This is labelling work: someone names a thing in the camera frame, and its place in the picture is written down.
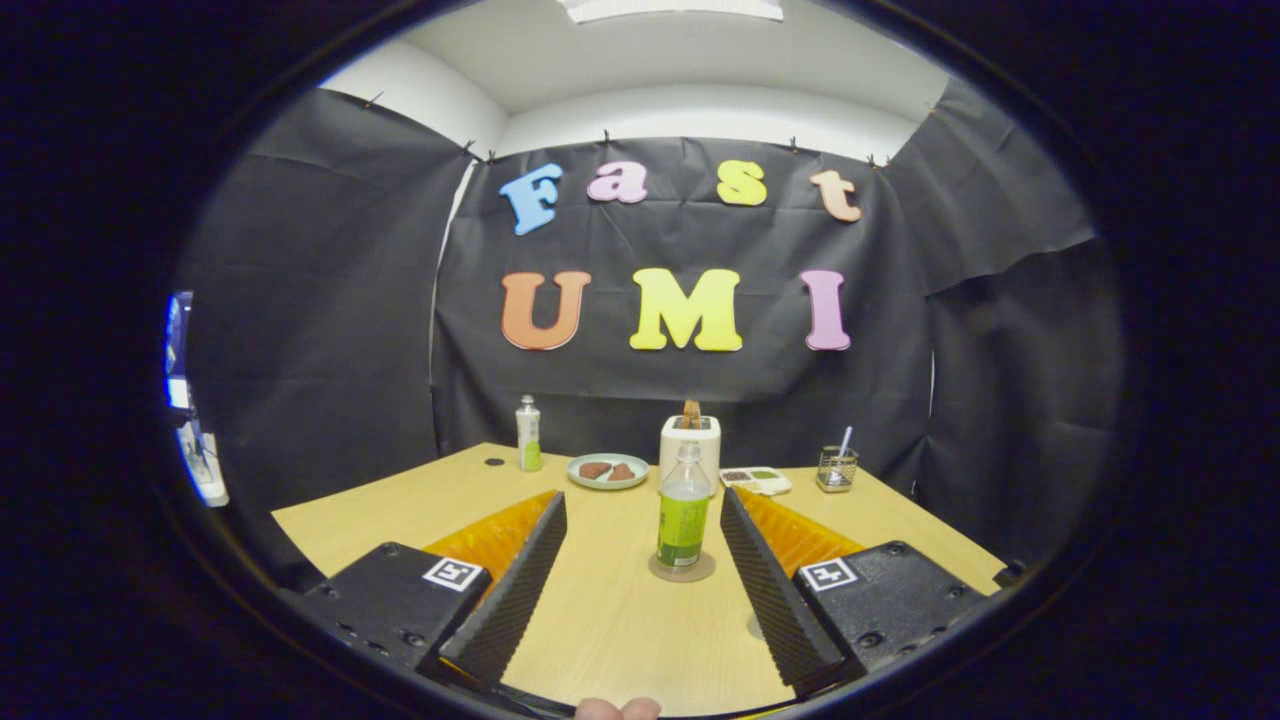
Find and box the wooden table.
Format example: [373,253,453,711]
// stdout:
[271,442,1009,716]

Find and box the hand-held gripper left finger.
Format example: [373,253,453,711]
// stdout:
[295,488,569,691]

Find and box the white divided snack tray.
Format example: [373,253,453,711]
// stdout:
[719,466,793,497]

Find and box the ceiling light panel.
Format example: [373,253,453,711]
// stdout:
[558,0,785,25]

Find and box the clear green-label juice bottle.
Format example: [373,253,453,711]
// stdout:
[656,442,714,570]

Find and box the white toaster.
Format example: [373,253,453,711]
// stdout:
[659,414,722,491]

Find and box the black backdrop cloth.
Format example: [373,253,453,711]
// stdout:
[180,75,1126,591]

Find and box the white and green tube bottle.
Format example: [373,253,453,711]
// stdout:
[515,394,543,473]

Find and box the lit monitor screen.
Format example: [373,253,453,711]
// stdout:
[163,290,196,411]

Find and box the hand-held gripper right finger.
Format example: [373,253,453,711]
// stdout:
[720,486,1001,699]

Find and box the round brown coaster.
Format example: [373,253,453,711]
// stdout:
[648,550,717,584]

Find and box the white device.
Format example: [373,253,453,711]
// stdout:
[175,418,231,509]

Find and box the pale green plate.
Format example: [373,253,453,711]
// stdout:
[567,453,651,491]

